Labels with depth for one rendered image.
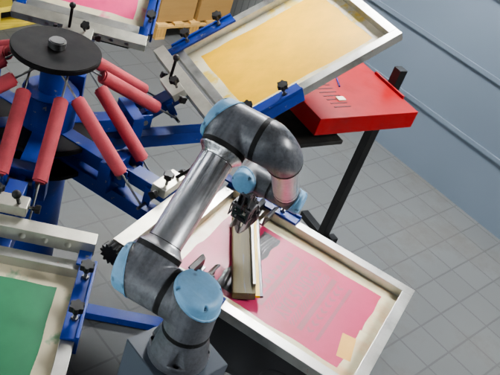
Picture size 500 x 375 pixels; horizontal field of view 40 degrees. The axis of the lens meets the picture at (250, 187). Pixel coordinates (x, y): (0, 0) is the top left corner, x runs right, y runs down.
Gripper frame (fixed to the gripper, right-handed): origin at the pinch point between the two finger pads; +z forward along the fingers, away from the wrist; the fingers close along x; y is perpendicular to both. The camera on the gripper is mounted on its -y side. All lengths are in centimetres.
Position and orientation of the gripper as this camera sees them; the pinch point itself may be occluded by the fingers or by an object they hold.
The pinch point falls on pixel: (239, 228)
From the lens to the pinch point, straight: 233.9
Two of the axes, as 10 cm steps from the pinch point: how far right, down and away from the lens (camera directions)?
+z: -2.8, 7.7, 5.8
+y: -4.7, 4.1, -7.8
